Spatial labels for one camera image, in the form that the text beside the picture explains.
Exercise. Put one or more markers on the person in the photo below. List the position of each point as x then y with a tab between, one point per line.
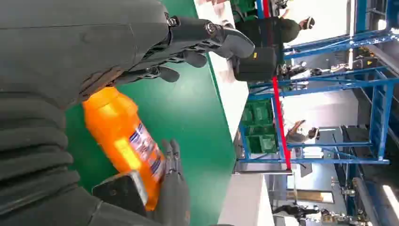
297	135
274	31

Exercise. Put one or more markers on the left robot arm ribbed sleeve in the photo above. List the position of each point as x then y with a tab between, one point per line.
31	143

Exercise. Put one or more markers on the green plastic crate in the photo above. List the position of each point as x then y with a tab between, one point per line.
260	112
263	144

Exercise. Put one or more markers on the green table mat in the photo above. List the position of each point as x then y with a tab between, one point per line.
193	124

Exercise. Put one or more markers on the red bar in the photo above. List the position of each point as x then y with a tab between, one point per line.
280	124

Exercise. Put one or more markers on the orange drink bottle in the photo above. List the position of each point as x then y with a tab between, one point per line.
115	131

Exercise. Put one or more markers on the black box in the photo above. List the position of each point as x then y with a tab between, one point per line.
257	65

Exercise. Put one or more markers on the blue metal rack frame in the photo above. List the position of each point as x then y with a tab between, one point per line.
378	124

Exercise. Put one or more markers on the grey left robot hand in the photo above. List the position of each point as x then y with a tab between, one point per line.
78	40

